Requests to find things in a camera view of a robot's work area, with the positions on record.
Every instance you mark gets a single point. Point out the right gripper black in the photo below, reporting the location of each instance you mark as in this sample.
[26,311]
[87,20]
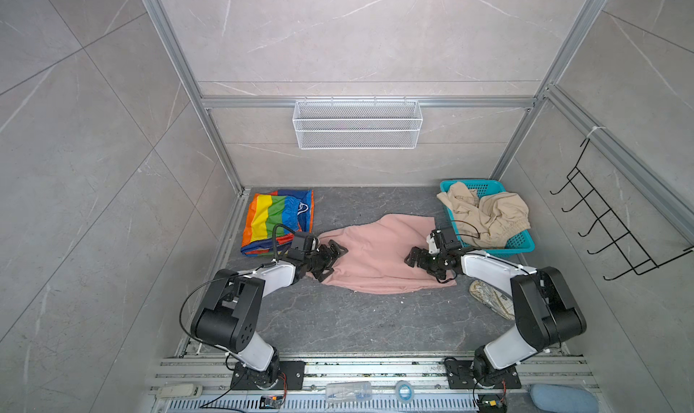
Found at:
[422,262]

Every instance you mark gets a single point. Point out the small circuit board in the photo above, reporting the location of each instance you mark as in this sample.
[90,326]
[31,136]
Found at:
[490,403]
[271,401]

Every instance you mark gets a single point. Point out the white wire mesh wall basket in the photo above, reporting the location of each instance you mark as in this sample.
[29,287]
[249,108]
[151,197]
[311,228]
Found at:
[357,124]

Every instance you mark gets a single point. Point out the pink shorts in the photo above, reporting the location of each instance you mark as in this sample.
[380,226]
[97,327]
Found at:
[375,261]

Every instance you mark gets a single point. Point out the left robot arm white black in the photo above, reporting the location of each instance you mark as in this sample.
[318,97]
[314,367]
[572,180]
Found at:
[227,315]

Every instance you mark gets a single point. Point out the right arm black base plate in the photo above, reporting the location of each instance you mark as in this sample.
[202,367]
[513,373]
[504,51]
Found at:
[461,374]

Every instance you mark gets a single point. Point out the teal plastic laundry basket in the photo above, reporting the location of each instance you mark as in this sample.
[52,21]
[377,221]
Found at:
[522,243]

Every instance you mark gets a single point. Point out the black wire hook rack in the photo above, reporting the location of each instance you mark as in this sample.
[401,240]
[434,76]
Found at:
[618,235]

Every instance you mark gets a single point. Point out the folded patterned beige shorts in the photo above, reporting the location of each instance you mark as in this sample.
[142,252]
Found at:
[491,297]

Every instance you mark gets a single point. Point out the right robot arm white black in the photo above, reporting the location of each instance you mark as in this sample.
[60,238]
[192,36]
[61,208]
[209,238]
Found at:
[544,308]

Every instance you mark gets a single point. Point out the small circuit board left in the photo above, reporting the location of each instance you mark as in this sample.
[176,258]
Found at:
[271,401]

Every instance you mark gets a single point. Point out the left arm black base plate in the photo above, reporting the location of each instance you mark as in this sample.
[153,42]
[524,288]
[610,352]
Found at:
[290,374]

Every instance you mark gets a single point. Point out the rainbow striped shorts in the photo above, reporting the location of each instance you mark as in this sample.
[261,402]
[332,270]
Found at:
[272,219]

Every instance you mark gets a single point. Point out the blue grey cloth bundle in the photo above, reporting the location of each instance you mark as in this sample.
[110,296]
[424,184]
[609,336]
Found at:
[563,399]

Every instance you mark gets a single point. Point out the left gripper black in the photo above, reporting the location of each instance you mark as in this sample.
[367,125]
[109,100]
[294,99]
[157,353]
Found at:
[330,258]

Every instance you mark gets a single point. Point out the clear plastic bottle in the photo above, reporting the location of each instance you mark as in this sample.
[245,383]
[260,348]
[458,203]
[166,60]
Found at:
[344,392]

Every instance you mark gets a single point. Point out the small circuit board right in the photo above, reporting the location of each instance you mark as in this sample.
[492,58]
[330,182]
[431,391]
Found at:
[490,403]

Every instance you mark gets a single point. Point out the clear tape roll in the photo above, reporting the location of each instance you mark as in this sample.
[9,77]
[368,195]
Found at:
[404,392]

